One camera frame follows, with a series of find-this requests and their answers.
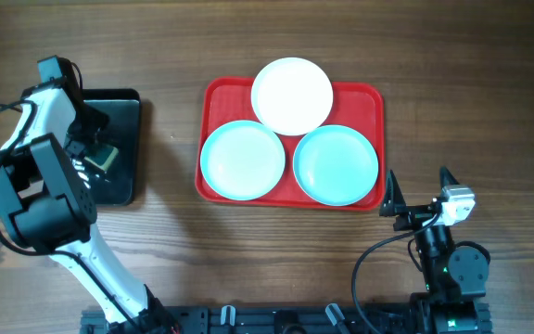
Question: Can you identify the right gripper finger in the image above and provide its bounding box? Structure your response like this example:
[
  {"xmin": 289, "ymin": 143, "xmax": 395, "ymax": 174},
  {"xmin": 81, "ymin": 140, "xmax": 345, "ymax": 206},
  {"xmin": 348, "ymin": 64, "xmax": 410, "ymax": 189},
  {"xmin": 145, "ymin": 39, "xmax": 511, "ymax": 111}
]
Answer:
[
  {"xmin": 379, "ymin": 170, "xmax": 407, "ymax": 217},
  {"xmin": 439, "ymin": 166, "xmax": 459, "ymax": 188}
]

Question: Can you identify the green and yellow sponge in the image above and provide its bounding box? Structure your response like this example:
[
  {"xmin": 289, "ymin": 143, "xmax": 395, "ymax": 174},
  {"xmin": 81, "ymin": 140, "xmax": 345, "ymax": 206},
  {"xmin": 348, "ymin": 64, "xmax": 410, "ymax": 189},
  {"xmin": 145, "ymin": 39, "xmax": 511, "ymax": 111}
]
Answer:
[{"xmin": 84, "ymin": 143, "xmax": 119, "ymax": 173}]

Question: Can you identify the light blue plate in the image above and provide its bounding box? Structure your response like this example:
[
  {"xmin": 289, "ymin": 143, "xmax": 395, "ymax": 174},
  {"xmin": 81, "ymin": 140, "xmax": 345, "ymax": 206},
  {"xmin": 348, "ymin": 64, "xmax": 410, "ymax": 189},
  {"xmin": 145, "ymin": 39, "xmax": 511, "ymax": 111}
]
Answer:
[
  {"xmin": 292, "ymin": 125, "xmax": 379, "ymax": 207},
  {"xmin": 199, "ymin": 120, "xmax": 286, "ymax": 201}
]

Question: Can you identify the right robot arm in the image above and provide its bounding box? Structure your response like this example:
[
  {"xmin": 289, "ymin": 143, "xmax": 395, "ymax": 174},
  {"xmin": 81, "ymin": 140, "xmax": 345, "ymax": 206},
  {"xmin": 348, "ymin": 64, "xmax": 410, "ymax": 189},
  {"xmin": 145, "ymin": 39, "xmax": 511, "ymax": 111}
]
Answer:
[{"xmin": 379, "ymin": 167, "xmax": 493, "ymax": 333}]

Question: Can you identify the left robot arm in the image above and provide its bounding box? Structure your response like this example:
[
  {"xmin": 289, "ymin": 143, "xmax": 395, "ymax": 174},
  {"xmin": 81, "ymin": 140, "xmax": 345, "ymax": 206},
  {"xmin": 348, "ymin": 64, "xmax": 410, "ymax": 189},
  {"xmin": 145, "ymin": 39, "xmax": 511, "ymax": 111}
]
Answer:
[{"xmin": 0, "ymin": 56, "xmax": 182, "ymax": 333}]

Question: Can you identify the black rectangular water tray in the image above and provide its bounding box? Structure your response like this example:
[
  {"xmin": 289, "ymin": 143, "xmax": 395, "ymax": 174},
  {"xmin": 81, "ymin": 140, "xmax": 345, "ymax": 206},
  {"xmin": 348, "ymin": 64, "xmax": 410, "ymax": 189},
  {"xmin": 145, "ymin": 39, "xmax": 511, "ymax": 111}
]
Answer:
[{"xmin": 71, "ymin": 88, "xmax": 142, "ymax": 206}]

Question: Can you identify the red plastic tray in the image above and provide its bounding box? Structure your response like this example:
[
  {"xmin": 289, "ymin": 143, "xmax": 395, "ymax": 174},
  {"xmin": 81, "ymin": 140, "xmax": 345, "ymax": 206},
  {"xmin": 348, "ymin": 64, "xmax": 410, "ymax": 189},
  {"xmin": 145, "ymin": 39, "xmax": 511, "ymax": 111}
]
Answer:
[{"xmin": 198, "ymin": 76, "xmax": 386, "ymax": 212}]

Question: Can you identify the white round plate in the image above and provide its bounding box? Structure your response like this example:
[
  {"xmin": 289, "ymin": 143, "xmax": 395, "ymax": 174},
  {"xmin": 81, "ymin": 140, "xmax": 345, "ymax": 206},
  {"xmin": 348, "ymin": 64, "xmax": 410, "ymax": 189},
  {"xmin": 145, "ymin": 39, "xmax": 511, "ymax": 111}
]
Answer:
[{"xmin": 250, "ymin": 58, "xmax": 334, "ymax": 136}]

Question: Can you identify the right camera cable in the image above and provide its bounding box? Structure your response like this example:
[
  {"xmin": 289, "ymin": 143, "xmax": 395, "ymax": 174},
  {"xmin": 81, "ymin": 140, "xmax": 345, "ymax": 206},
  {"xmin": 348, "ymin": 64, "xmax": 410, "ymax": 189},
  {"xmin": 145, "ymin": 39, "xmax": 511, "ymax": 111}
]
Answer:
[{"xmin": 350, "ymin": 212, "xmax": 443, "ymax": 334}]

